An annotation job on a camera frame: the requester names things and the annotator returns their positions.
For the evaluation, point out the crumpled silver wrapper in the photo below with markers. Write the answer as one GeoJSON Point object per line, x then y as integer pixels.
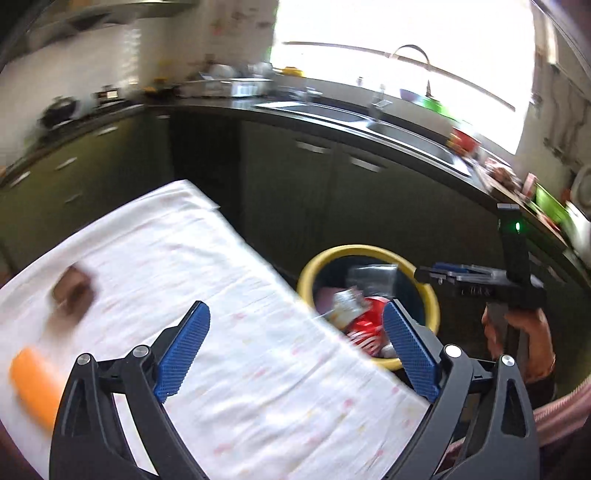
{"type": "Point", "coordinates": [347, 304]}

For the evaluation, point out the green plastic container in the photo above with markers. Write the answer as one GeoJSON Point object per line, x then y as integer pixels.
{"type": "Point", "coordinates": [549, 205]}

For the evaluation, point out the green bowl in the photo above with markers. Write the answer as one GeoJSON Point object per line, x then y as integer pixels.
{"type": "Point", "coordinates": [434, 104]}

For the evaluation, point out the kitchen window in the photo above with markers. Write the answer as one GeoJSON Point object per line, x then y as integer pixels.
{"type": "Point", "coordinates": [461, 37]}

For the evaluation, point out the brown snack wrapper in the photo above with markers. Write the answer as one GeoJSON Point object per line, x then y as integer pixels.
{"type": "Point", "coordinates": [74, 290]}

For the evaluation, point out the steel kitchen sink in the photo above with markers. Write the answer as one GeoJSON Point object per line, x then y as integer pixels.
{"type": "Point", "coordinates": [415, 134]}

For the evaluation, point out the yellow rimmed blue trash bin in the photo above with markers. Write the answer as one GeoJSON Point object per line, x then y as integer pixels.
{"type": "Point", "coordinates": [351, 251]}

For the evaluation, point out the white speckled table cloth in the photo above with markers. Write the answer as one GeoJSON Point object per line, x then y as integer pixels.
{"type": "Point", "coordinates": [231, 360]}

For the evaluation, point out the red pot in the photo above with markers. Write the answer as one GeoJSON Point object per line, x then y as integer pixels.
{"type": "Point", "coordinates": [464, 138]}

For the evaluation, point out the steel tray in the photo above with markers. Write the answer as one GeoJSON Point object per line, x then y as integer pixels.
{"type": "Point", "coordinates": [249, 87]}

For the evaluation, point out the dark green kitchen cabinet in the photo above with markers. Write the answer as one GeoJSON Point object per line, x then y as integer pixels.
{"type": "Point", "coordinates": [277, 194]}

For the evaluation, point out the black cooking pot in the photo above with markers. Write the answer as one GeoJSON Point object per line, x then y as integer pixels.
{"type": "Point", "coordinates": [60, 113]}

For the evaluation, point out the person's right forearm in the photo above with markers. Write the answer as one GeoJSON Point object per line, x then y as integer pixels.
{"type": "Point", "coordinates": [563, 415]}

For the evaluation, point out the person's right hand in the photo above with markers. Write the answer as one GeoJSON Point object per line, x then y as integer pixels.
{"type": "Point", "coordinates": [538, 341]}

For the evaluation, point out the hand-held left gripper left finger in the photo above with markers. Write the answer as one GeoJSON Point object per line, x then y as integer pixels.
{"type": "Point", "coordinates": [182, 350]}

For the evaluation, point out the orange plastic packet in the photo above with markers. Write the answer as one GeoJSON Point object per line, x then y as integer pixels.
{"type": "Point", "coordinates": [36, 387]}

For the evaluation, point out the steel faucet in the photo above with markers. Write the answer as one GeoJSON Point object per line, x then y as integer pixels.
{"type": "Point", "coordinates": [378, 104]}

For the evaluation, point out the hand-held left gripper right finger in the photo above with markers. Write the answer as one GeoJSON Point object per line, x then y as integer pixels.
{"type": "Point", "coordinates": [408, 350]}

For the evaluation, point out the red can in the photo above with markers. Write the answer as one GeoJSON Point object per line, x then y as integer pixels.
{"type": "Point", "coordinates": [364, 325]}

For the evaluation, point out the clear plastic packet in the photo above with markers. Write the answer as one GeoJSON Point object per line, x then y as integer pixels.
{"type": "Point", "coordinates": [371, 279]}

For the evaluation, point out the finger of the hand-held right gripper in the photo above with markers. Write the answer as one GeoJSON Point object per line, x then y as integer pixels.
{"type": "Point", "coordinates": [434, 275]}
{"type": "Point", "coordinates": [455, 266]}

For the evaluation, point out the purple bowl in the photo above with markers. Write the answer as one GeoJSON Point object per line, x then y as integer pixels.
{"type": "Point", "coordinates": [408, 94]}

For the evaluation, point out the range hood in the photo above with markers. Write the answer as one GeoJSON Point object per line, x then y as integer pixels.
{"type": "Point", "coordinates": [115, 11]}

